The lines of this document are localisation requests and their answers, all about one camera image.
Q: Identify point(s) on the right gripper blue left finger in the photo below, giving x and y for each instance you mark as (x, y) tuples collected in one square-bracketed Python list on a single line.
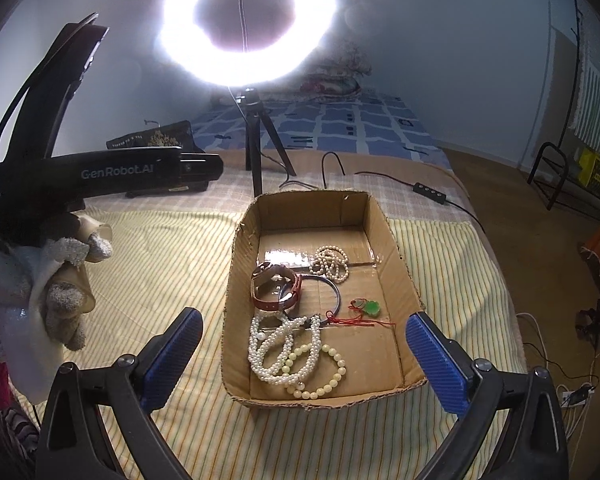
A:
[(162, 361)]

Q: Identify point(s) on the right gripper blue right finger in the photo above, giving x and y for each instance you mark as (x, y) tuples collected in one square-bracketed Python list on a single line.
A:
[(444, 362)]

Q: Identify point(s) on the green jade red cord pendant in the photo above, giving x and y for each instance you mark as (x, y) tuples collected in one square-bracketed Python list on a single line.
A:
[(363, 312)]

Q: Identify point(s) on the red strap wrist watch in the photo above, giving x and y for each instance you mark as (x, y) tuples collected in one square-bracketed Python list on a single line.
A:
[(274, 287)]

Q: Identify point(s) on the gloved left hand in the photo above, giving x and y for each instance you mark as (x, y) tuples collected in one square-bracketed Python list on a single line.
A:
[(44, 295)]

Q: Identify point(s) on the yellow striped cloth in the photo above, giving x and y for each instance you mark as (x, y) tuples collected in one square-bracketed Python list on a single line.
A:
[(166, 261)]

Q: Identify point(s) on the white power strip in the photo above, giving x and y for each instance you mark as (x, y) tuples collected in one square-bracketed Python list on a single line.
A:
[(573, 398)]

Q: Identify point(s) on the cardboard box tray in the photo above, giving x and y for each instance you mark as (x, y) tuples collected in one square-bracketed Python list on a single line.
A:
[(353, 279)]

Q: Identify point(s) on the black snack bag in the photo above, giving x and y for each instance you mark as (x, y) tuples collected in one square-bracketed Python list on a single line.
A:
[(157, 161)]

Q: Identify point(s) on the dark blue bangle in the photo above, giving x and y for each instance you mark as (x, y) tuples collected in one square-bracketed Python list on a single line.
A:
[(318, 295)]

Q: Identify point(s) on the pink checked bedsheet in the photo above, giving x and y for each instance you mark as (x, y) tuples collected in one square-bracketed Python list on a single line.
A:
[(403, 188)]

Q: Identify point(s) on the black metal rack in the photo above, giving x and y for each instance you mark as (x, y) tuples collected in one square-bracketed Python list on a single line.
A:
[(552, 176)]

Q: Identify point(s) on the black tripod stand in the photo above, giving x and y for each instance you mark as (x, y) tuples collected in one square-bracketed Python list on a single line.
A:
[(256, 118)]

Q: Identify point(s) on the blue patterned bedsheet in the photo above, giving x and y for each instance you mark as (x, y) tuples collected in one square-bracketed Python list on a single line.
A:
[(371, 123)]

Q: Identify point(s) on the folded floral quilt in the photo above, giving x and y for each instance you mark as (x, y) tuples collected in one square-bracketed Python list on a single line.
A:
[(335, 68)]

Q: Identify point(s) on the white ring light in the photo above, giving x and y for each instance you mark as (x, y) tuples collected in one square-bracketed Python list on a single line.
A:
[(241, 43)]

